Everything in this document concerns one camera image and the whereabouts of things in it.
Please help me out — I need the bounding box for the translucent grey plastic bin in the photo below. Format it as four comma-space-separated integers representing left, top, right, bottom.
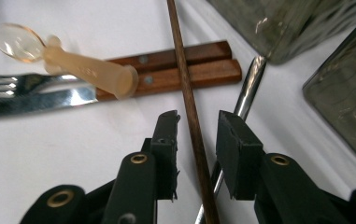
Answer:
206, 0, 356, 65
302, 8, 356, 174

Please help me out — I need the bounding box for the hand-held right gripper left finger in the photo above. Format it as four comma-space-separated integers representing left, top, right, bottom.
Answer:
141, 109, 181, 202

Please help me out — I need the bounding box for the brown wooden chopstick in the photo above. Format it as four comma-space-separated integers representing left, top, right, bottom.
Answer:
165, 0, 221, 224

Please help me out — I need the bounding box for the knife with wooden handle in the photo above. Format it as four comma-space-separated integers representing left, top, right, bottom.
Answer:
0, 59, 243, 120

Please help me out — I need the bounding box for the metal spoon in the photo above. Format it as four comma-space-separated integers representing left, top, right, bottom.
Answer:
193, 55, 267, 224

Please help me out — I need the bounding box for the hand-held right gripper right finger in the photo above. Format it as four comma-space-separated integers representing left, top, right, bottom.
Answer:
215, 109, 265, 201

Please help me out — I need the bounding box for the fork with wooden handle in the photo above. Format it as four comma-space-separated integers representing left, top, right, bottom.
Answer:
0, 40, 234, 101

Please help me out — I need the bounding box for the translucent orange baby spoon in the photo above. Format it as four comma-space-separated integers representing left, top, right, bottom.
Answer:
0, 22, 139, 101

